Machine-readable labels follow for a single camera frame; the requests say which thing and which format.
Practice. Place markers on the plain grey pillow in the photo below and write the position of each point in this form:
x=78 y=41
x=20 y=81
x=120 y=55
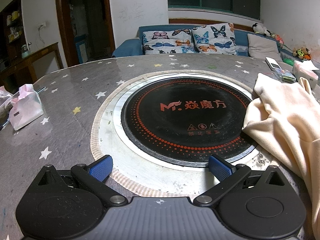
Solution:
x=262 y=46

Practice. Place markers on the wooden side table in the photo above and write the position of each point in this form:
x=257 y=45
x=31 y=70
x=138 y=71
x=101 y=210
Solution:
x=42 y=51

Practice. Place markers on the white flat box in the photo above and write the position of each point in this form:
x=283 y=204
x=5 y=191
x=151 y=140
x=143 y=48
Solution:
x=273 y=63

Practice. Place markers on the blue framed white panel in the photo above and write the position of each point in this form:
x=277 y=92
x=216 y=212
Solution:
x=81 y=48

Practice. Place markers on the clear bag of colourful bits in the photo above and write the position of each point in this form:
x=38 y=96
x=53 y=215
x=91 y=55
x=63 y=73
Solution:
x=285 y=75

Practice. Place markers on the pink plush toy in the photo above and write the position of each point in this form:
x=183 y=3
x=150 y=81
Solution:
x=277 y=38

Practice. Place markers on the black round induction cooktop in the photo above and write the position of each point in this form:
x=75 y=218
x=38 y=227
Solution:
x=175 y=130

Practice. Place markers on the clear crumpled plastic bag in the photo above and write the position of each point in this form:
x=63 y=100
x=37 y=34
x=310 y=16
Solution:
x=3 y=97

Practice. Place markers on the blue sofa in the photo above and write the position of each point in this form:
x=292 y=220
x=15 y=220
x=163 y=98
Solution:
x=125 y=48

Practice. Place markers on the dark wooden shelf cabinet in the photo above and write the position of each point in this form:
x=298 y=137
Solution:
x=15 y=37

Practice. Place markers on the butterfly print pillow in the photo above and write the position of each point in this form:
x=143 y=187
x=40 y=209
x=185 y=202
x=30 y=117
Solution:
x=167 y=42
x=215 y=38

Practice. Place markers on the pink and white plastic bag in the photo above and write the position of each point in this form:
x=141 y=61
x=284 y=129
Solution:
x=25 y=112

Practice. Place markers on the cream long-sleeved top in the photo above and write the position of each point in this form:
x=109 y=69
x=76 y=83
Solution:
x=287 y=120

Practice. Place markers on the brown plush toy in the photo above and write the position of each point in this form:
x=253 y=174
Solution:
x=301 y=52

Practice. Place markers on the brown wooden door frame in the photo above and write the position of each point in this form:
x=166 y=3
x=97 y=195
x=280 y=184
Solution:
x=60 y=30

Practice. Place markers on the grey star-print tablecloth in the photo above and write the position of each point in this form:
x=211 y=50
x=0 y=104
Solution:
x=62 y=135

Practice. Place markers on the white tissue box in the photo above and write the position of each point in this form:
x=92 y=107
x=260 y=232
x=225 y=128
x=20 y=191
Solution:
x=307 y=76

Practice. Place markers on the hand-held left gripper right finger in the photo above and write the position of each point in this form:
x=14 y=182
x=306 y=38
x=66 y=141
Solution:
x=220 y=167

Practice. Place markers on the green plastic item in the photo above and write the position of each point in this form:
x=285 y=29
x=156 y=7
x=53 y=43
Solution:
x=290 y=61

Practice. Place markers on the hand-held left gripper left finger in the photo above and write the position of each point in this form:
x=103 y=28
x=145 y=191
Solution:
x=101 y=167

